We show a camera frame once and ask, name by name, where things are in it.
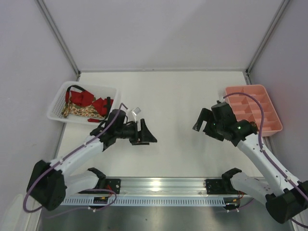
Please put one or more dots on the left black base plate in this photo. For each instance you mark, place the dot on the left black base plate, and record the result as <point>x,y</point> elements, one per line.
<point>113,184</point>

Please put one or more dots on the red tie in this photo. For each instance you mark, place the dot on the red tie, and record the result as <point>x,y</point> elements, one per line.
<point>83,98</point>

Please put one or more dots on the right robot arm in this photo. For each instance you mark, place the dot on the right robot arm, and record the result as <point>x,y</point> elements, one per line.
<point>283,194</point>

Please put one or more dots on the left aluminium frame post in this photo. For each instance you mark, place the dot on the left aluminium frame post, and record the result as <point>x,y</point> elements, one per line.
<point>58,36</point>

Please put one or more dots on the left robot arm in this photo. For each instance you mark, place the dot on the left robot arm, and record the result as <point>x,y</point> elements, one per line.
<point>52,182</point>

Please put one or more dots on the beige floral tie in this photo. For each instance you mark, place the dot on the beige floral tie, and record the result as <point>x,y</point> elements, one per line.
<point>74,109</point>

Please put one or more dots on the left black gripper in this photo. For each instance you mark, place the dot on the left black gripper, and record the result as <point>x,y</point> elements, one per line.
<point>139,133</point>

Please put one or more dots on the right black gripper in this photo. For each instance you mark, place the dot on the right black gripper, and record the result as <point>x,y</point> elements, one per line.
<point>208,123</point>

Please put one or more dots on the white slotted cable duct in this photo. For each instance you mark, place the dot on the white slotted cable duct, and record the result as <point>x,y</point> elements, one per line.
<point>152,201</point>

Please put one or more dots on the aluminium mounting rail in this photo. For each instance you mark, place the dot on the aluminium mounting rail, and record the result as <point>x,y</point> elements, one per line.
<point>167,187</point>

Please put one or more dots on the right aluminium frame post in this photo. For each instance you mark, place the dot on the right aluminium frame post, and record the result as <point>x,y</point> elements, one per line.
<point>268,34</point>

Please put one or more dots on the white plastic basket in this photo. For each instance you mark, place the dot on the white plastic basket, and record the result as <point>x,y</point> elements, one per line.
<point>98,90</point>

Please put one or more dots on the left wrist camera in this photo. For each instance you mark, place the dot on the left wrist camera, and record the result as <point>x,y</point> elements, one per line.
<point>135,113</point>

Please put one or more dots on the aluminium frame post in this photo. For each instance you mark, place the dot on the aluminium frame post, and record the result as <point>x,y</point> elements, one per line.
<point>58,36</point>
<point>268,34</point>

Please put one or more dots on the pink divided organizer tray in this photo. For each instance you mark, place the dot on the pink divided organizer tray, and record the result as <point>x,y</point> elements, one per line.
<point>245,108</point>

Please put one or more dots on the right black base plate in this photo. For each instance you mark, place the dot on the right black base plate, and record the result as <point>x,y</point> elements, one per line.
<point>220,186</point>

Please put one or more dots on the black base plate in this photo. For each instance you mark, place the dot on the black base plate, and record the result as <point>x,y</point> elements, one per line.
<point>220,186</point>
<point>113,184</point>

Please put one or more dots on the dark brown patterned tie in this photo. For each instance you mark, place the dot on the dark brown patterned tie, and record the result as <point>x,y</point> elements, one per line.
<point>253,124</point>

